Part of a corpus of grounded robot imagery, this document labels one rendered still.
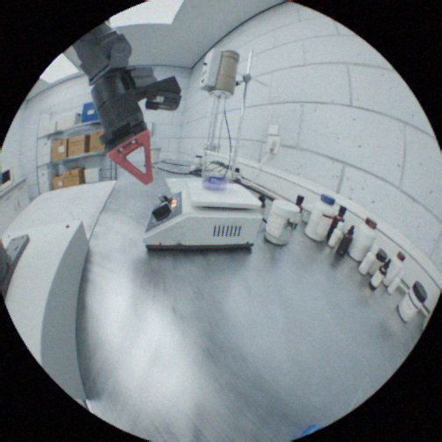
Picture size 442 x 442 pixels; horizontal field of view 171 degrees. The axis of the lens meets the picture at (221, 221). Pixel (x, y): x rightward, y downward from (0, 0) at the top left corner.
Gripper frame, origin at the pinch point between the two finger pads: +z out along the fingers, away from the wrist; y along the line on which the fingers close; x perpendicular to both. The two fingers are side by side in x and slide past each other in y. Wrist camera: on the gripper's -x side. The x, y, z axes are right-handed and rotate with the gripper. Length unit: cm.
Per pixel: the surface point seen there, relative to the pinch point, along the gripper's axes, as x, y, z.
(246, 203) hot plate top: -11.3, -6.8, 10.1
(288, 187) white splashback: -42, 14, 28
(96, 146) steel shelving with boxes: 51, 196, -57
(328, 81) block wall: -70, 0, -13
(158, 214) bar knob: 1.4, -1.0, 6.2
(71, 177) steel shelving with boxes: 105, 194, -46
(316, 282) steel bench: -13.8, -19.5, 23.0
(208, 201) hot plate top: -6.2, -5.4, 7.0
